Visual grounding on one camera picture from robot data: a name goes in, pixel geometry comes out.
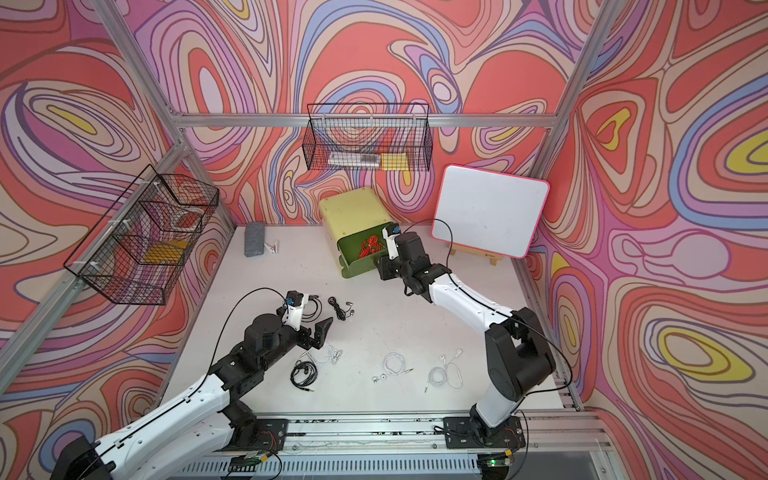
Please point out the green circuit board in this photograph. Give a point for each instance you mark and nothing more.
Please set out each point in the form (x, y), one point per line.
(497, 460)
(241, 463)

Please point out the pink framed whiteboard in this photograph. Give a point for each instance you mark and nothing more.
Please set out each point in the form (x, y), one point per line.
(489, 211)

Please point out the white earphones left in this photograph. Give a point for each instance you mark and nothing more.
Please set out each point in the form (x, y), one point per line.
(327, 355)

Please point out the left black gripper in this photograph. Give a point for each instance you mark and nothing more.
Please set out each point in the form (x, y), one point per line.
(307, 342)

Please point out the white earphones middle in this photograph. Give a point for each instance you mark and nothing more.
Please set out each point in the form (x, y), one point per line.
(393, 364)

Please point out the yellow item in left basket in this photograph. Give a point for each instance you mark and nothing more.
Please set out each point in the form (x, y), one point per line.
(165, 253)

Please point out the white earphones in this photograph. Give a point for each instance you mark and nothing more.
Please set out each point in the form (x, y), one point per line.
(327, 355)
(393, 364)
(446, 373)

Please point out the black earphones front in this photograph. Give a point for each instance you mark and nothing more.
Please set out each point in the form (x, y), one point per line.
(303, 375)

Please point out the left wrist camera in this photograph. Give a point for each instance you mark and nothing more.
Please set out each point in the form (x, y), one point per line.
(294, 309)

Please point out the red earphones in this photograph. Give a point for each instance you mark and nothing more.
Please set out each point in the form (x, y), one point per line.
(369, 245)
(373, 249)

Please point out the back wire basket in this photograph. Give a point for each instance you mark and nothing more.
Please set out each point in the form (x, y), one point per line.
(352, 136)

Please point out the white earphones right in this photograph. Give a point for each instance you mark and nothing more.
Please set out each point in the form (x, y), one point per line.
(446, 373)

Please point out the yellow item in basket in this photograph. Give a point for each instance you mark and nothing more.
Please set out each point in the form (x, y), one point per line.
(165, 253)
(394, 162)

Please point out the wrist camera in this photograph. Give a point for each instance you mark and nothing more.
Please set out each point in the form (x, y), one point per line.
(389, 233)
(294, 309)

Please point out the wooden whiteboard easel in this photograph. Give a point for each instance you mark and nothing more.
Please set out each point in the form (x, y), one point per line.
(493, 258)

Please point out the left wire basket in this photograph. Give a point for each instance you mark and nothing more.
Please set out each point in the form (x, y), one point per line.
(154, 207)

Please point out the small white clip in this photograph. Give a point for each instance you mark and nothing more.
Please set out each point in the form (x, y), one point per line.
(272, 246)

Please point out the green yellow drawer cabinet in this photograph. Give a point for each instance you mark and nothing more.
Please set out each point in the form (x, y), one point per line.
(354, 221)

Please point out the black earphones with silver buds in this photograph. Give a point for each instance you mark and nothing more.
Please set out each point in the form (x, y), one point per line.
(342, 312)

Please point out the yellow item in back basket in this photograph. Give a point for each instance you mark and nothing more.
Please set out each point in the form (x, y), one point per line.
(394, 162)

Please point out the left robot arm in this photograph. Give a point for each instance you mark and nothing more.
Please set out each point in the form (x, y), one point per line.
(200, 420)

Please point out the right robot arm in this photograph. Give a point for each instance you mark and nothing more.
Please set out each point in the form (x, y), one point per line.
(519, 357)

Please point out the wire basket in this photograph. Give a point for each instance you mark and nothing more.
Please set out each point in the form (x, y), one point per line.
(352, 136)
(154, 207)

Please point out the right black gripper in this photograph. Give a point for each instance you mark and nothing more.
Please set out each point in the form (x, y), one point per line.
(384, 267)

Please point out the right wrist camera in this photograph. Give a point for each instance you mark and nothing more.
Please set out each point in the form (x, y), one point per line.
(389, 233)

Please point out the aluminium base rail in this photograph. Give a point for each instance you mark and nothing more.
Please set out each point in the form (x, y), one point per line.
(562, 444)

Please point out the green circuit board left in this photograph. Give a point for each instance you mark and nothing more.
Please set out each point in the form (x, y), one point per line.
(241, 463)

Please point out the green circuit board right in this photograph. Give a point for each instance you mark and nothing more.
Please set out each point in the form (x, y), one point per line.
(497, 460)

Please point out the grey whiteboard eraser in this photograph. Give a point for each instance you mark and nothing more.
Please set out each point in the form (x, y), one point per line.
(254, 238)

